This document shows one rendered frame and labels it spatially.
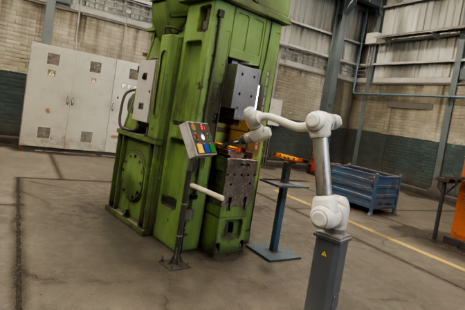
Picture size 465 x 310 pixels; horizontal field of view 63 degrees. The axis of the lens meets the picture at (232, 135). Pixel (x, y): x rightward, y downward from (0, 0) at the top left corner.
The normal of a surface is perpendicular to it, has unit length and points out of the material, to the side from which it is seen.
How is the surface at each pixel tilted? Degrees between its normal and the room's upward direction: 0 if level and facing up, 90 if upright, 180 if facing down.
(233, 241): 89
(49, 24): 90
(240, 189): 90
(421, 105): 90
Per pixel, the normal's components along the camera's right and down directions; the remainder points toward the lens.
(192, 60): -0.75, -0.11
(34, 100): 0.47, 0.12
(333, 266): 0.08, 0.07
